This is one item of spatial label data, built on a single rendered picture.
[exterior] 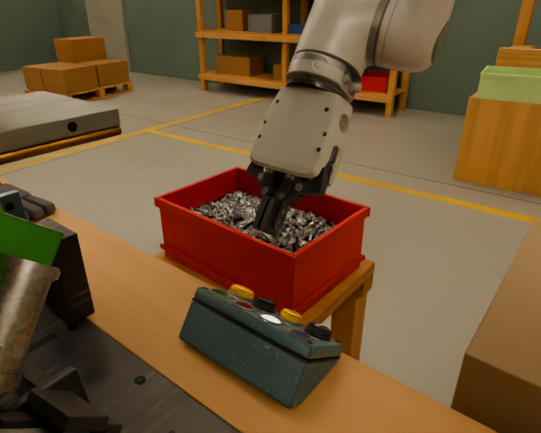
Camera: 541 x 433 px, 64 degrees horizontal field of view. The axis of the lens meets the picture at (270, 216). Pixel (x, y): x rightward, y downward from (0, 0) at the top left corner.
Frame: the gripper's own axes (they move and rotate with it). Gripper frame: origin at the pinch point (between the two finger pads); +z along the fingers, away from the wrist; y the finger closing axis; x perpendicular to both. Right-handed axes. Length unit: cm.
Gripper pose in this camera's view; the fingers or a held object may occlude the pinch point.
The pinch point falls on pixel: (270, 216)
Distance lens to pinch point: 50.5
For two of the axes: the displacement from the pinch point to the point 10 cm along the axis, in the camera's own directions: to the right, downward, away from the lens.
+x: -5.1, -2.2, -8.3
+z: -3.5, 9.3, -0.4
